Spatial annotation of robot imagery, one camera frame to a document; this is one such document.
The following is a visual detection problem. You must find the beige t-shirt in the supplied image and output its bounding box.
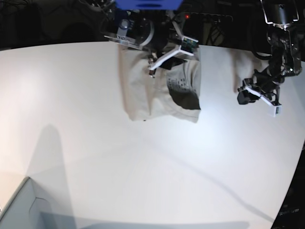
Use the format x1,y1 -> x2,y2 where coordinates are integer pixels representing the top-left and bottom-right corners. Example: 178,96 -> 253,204
119,46 -> 201,123

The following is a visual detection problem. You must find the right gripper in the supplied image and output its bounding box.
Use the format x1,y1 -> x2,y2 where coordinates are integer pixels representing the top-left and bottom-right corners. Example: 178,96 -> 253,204
146,11 -> 196,78

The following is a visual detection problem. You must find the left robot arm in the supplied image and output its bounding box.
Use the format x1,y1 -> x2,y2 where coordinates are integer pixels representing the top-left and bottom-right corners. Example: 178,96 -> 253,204
237,0 -> 302,107

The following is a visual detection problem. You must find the white power strip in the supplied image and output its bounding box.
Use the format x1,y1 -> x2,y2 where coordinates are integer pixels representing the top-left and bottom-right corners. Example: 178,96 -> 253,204
185,12 -> 234,23

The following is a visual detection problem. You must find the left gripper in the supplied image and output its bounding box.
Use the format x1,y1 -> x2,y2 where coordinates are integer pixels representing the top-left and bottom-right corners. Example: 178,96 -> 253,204
237,76 -> 281,105

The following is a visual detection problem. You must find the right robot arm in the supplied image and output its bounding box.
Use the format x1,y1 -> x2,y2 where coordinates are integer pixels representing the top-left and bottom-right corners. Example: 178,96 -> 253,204
85,0 -> 199,77

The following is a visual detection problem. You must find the blue plastic bin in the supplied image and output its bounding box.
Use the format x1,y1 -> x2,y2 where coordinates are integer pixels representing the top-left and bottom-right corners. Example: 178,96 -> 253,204
115,0 -> 183,10

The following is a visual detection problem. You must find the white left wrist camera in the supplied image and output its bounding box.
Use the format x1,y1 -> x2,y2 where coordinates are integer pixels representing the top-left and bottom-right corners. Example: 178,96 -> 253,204
269,104 -> 282,117

